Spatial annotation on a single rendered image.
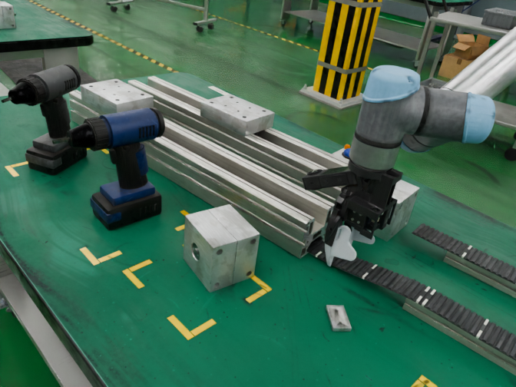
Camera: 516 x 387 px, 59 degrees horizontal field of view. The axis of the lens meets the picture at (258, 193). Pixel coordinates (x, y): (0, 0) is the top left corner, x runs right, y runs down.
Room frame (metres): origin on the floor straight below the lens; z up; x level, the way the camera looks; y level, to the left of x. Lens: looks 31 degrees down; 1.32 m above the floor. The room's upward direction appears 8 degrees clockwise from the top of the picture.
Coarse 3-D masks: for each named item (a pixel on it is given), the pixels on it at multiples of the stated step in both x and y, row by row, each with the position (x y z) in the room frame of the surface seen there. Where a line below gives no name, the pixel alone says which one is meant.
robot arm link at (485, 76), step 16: (512, 32) 0.88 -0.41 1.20; (496, 48) 0.86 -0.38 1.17; (512, 48) 0.84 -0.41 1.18; (480, 64) 0.83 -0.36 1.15; (496, 64) 0.83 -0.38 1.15; (512, 64) 0.83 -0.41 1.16; (464, 80) 0.82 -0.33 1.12; (480, 80) 0.81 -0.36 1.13; (496, 80) 0.81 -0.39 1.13; (512, 80) 0.83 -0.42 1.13; (416, 144) 0.75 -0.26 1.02
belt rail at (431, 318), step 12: (408, 300) 0.59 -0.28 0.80; (408, 312) 0.58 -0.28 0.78; (420, 312) 0.58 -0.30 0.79; (432, 312) 0.56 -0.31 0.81; (432, 324) 0.56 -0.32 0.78; (444, 324) 0.56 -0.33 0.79; (456, 336) 0.54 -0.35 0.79; (468, 336) 0.53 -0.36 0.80; (480, 348) 0.51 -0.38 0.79; (492, 348) 0.50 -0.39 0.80; (492, 360) 0.50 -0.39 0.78; (504, 360) 0.50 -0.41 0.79
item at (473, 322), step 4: (472, 316) 0.56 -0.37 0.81; (476, 316) 0.56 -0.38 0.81; (480, 316) 0.56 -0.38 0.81; (468, 320) 0.55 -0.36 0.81; (472, 320) 0.55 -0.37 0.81; (476, 320) 0.55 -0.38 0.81; (480, 320) 0.55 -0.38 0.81; (464, 324) 0.54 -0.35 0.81; (468, 324) 0.54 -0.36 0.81; (472, 324) 0.54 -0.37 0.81; (476, 324) 0.54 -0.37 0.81; (480, 324) 0.54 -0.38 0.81; (464, 328) 0.53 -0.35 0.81; (468, 328) 0.53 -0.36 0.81; (472, 328) 0.53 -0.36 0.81; (476, 328) 0.53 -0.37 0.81; (468, 332) 0.52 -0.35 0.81; (472, 332) 0.52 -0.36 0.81
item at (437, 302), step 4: (436, 296) 0.59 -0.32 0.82; (440, 296) 0.60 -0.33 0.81; (444, 296) 0.59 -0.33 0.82; (432, 300) 0.58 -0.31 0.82; (436, 300) 0.58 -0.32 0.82; (440, 300) 0.59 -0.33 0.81; (444, 300) 0.58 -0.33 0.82; (428, 304) 0.57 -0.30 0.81; (432, 304) 0.57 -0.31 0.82; (436, 304) 0.58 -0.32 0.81; (440, 304) 0.57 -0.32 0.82; (444, 304) 0.58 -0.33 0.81; (428, 308) 0.56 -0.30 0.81; (432, 308) 0.57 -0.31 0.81; (436, 308) 0.56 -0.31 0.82; (440, 308) 0.57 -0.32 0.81; (436, 312) 0.56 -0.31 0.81
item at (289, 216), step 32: (160, 160) 0.95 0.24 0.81; (192, 160) 0.87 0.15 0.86; (224, 160) 0.91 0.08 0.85; (192, 192) 0.87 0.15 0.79; (224, 192) 0.81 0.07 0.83; (256, 192) 0.77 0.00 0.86; (288, 192) 0.80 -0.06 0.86; (256, 224) 0.75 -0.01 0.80; (288, 224) 0.71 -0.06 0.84; (320, 224) 0.75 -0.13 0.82
